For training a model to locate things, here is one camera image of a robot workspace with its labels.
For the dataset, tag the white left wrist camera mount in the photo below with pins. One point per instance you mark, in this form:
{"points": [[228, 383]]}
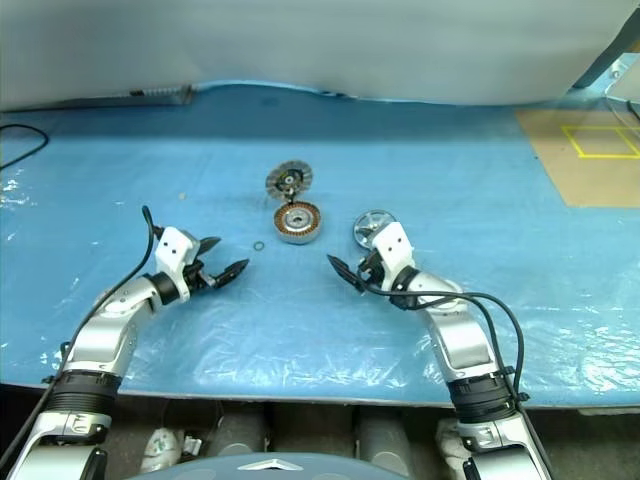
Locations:
{"points": [[172, 247]]}

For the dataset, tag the white cloth backdrop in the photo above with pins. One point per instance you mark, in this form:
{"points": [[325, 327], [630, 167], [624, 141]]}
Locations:
{"points": [[300, 40]]}

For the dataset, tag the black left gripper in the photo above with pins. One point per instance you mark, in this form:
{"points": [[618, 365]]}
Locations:
{"points": [[199, 275]]}

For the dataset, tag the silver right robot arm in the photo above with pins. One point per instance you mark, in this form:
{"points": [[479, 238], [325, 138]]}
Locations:
{"points": [[460, 345]]}

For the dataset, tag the silver spoked motor rotor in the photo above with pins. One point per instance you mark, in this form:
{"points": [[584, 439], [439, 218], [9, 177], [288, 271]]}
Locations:
{"points": [[367, 225]]}

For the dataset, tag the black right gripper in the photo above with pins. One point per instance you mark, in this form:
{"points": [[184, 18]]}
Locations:
{"points": [[376, 275]]}

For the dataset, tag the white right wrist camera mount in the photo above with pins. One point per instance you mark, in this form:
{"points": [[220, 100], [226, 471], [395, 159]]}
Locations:
{"points": [[395, 245]]}

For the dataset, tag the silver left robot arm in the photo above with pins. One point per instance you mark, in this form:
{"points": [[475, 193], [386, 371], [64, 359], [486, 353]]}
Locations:
{"points": [[100, 340]]}

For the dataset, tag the white wrapped bundle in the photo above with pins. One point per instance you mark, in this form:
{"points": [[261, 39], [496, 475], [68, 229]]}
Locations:
{"points": [[162, 450], [450, 442]]}

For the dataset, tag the blue plastic table sheet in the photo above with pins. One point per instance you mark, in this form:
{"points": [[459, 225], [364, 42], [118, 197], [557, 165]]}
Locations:
{"points": [[350, 325]]}

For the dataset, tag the blue-grey robot torso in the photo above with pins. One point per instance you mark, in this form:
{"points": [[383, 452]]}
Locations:
{"points": [[225, 467]]}

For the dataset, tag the grey rounded cylinder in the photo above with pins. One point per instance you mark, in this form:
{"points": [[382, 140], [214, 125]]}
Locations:
{"points": [[242, 430], [382, 435]]}

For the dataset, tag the brown cardboard sheet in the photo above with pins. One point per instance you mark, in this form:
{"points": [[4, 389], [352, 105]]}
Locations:
{"points": [[575, 180]]}

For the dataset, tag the silver motor stator housing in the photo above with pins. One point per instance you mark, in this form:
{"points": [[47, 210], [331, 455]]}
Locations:
{"points": [[287, 222]]}

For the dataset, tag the grey metal frame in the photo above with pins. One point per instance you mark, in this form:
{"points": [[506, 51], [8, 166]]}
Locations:
{"points": [[607, 50]]}

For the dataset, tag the motor cover with circuit board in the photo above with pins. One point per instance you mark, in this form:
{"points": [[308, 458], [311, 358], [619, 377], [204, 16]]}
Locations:
{"points": [[280, 175]]}

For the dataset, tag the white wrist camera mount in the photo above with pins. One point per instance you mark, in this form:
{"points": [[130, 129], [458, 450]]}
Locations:
{"points": [[172, 247], [395, 245]]}

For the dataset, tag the grey power strip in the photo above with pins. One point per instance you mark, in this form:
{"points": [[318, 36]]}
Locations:
{"points": [[160, 93]]}

